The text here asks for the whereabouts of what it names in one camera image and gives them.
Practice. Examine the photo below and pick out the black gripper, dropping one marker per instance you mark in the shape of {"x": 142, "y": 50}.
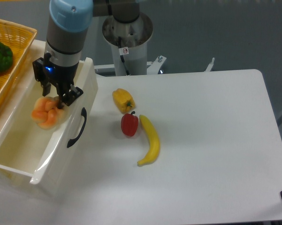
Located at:
{"x": 62, "y": 78}

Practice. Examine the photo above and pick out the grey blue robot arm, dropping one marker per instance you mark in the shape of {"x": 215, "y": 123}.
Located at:
{"x": 68, "y": 24}

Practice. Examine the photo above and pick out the white drawer cabinet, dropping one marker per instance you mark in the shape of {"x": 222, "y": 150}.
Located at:
{"x": 20, "y": 89}

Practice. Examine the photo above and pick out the white open drawer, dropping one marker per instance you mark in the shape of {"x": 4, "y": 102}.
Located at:
{"x": 34, "y": 158}

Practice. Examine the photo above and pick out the yellow woven basket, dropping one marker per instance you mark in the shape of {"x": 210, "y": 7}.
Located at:
{"x": 19, "y": 38}

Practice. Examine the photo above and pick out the green bell pepper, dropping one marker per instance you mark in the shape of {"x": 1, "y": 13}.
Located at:
{"x": 6, "y": 57}

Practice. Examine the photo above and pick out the yellow bell pepper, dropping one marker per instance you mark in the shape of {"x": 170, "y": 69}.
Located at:
{"x": 123, "y": 100}

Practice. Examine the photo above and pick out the red bell pepper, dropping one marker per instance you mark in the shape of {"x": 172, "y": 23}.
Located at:
{"x": 129, "y": 124}

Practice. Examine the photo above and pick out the yellow banana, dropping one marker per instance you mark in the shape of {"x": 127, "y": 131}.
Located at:
{"x": 154, "y": 142}

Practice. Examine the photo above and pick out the black drawer handle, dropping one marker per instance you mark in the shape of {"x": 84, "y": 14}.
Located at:
{"x": 80, "y": 130}

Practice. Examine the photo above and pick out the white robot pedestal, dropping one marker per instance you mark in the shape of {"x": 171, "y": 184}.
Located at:
{"x": 128, "y": 42}

